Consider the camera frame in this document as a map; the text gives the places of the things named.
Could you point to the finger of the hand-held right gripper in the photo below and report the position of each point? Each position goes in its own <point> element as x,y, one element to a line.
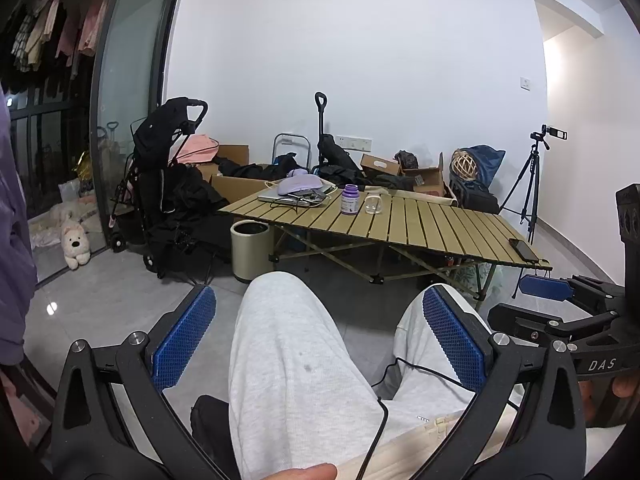
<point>525,325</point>
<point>544,287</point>

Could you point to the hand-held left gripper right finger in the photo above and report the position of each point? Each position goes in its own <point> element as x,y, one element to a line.
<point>452,341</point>

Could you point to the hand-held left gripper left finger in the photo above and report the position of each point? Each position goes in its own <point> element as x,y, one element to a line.
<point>184,336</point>

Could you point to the person's right hand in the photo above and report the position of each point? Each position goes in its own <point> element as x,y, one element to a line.
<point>625,387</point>

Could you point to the person's left hand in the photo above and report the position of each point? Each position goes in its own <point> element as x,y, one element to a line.
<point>300,473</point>

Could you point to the person's right leg grey sweatpants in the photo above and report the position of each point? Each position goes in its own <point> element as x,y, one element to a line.
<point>415,340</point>

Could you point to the person's leg grey sweatpants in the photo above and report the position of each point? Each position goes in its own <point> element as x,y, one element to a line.
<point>415,340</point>
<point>295,360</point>

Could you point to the black phone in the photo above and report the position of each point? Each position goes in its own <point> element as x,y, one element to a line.
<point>524,250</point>

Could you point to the green patterned cloth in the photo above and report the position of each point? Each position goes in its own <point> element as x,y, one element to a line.
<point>475,282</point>

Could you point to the black seat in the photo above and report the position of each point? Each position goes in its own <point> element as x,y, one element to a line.
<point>210,425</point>

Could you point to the cream zipped garment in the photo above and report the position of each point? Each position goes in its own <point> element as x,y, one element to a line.
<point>440,437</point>

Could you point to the black tripod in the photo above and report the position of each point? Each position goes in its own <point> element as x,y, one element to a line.
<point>530,185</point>

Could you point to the beige trash bin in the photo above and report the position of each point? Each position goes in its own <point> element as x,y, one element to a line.
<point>249,255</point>

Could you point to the black backpack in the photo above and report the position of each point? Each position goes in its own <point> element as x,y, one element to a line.
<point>475,197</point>

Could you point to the person's left leg grey sweatpants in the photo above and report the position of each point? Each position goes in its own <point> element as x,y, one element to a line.
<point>295,360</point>

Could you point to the folding slatted camping table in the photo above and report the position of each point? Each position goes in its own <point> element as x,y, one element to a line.
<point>425,225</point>

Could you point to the blue bag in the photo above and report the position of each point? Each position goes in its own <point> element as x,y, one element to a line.
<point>490,162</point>

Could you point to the white plush dog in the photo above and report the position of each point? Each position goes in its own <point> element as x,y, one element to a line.
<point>75,247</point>

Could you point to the rattan ball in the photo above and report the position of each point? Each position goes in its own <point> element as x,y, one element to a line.
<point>464,165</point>

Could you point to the black stroller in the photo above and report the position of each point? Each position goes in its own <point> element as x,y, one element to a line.
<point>160,185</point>

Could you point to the large cardboard box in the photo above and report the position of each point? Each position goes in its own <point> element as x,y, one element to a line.
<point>240,190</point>

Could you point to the clear glass mug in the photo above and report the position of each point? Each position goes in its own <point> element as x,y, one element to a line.
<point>372,204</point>

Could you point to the open cardboard box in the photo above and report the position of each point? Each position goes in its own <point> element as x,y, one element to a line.
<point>425,180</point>

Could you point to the silver laptop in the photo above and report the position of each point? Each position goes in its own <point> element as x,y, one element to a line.
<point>287,199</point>

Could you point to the purple bottle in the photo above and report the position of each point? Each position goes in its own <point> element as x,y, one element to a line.
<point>350,201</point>

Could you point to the pile of black clothes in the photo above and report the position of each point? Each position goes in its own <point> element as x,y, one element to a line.
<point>255,164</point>

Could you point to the small black bag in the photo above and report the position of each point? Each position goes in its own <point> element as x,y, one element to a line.
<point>407,159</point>

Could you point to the pink cloth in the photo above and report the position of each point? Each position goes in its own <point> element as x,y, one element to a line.
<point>197,149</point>

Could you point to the purple garment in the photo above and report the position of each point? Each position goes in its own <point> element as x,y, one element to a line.
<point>12,260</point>

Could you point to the small cardboard box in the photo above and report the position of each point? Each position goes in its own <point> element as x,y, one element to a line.
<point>232,154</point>

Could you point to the purple pouch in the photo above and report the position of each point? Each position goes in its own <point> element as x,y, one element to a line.
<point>299,184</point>

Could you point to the black folded wagon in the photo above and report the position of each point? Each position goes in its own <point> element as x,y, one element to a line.
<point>332,157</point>

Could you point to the glass sliding door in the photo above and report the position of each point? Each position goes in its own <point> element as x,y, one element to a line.
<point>130,90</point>

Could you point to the row of hanging clothes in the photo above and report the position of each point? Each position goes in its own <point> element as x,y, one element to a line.
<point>55,30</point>

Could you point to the black camera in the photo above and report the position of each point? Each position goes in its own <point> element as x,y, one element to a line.
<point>550,134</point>

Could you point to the white wall switch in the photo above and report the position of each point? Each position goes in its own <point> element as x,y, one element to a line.
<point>525,84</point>

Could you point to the white wall outlets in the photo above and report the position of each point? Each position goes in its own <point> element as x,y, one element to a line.
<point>354,144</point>

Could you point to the grey metal frame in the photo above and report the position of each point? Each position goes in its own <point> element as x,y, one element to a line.
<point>292,140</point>

